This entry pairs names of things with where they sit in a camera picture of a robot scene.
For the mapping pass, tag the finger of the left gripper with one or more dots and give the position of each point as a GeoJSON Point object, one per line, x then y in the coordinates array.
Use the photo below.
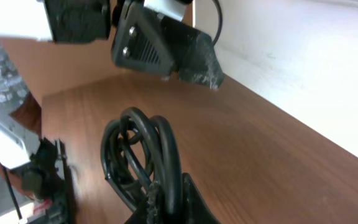
{"type": "Point", "coordinates": [194, 54]}

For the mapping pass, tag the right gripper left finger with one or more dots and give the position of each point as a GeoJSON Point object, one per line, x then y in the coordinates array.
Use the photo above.
{"type": "Point", "coordinates": [150, 209]}

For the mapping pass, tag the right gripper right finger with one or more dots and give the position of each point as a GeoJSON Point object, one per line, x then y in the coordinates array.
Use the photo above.
{"type": "Point", "coordinates": [195, 209]}

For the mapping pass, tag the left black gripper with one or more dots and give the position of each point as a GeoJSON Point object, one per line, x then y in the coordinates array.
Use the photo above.
{"type": "Point", "coordinates": [138, 44]}

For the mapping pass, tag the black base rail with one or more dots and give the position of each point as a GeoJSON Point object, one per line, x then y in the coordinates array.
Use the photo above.
{"type": "Point", "coordinates": [47, 176]}

